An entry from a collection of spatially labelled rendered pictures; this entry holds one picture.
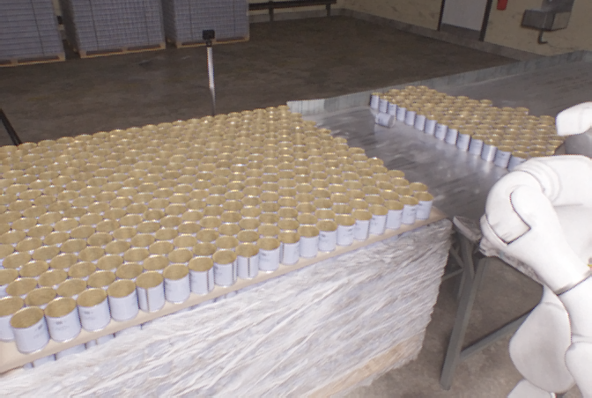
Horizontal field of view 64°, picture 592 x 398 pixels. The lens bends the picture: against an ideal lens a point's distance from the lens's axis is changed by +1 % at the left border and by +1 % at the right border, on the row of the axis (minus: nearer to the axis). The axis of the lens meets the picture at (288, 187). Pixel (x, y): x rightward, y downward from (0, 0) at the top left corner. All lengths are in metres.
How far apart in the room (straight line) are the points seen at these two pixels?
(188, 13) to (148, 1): 0.70
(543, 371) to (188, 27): 8.36
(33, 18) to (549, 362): 8.03
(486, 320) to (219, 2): 7.44
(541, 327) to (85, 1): 8.05
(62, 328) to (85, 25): 7.61
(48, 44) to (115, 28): 1.07
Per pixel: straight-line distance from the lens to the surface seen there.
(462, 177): 2.14
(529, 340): 1.31
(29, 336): 1.25
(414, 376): 2.68
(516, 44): 9.43
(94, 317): 1.25
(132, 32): 8.82
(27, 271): 1.43
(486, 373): 2.82
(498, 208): 1.00
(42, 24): 8.50
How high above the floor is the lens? 2.01
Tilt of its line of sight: 29 degrees down
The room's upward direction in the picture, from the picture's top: 1 degrees clockwise
